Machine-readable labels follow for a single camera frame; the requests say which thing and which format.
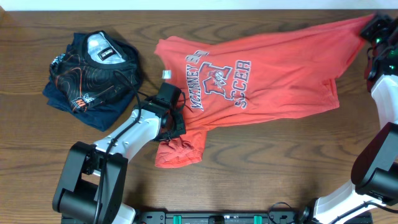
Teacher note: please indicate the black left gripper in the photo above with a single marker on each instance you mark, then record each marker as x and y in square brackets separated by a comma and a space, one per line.
[181, 120]

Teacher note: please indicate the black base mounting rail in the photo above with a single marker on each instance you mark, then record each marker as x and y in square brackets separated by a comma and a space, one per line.
[276, 217]

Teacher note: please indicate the red printed t-shirt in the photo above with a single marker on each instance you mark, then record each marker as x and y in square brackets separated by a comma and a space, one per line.
[260, 78]

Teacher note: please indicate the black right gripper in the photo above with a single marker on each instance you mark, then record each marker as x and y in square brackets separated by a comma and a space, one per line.
[380, 22]

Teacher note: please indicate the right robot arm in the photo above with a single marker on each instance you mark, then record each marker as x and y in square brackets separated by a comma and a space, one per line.
[373, 182]

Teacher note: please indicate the folded navy blue garment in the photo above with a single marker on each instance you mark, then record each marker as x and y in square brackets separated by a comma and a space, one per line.
[100, 117]

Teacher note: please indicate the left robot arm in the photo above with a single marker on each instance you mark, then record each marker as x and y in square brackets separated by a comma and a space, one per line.
[90, 189]

